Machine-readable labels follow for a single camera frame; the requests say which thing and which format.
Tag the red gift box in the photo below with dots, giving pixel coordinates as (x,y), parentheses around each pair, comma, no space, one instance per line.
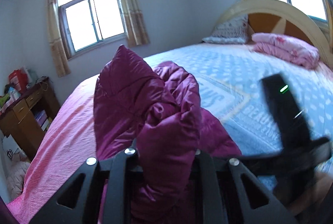
(19,79)

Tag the cream arched headboard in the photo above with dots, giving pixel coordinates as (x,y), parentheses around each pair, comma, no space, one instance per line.
(274,16)

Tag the white paper bag with crown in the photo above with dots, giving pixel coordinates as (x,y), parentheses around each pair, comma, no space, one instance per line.
(11,148)

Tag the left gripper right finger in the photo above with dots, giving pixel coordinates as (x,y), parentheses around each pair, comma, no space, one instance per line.
(227,190)

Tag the patterned grey pillow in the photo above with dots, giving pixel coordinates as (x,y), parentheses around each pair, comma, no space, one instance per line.
(231,32)

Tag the pale pink quilted cushion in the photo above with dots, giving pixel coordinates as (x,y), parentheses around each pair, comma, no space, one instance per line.
(15,179)

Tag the right beige curtain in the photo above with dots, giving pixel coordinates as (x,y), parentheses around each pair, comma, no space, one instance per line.
(134,22)

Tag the left beige curtain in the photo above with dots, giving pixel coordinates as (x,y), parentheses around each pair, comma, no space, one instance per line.
(59,51)

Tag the pink and blue bedsheet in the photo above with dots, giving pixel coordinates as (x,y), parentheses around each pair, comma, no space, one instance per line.
(229,86)

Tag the magenta puffer down jacket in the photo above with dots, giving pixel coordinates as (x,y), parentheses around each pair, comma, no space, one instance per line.
(159,110)

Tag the beige curtain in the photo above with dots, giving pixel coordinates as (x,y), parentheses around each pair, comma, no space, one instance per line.
(59,51)
(134,22)

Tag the brown wooden desk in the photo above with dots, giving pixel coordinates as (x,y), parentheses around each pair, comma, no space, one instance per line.
(19,119)

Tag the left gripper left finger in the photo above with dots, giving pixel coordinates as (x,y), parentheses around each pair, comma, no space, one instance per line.
(97,189)

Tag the person's right hand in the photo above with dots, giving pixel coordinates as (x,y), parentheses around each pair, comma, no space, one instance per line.
(314,195)

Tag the window with metal frame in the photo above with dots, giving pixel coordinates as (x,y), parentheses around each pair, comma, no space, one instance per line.
(90,23)

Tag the folded pink blanket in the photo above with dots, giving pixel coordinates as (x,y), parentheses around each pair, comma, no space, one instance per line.
(287,48)

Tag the stack of books in desk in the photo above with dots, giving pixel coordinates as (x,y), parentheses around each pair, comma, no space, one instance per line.
(43,120)

